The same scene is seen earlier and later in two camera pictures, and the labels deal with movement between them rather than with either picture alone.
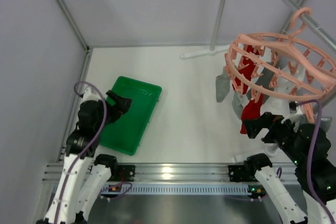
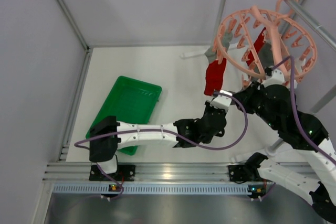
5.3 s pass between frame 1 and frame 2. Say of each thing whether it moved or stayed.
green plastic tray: stayed
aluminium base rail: stayed
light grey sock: moved
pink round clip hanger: moved
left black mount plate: stayed
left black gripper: moved
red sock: moved
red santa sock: moved
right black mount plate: stayed
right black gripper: moved
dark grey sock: moved
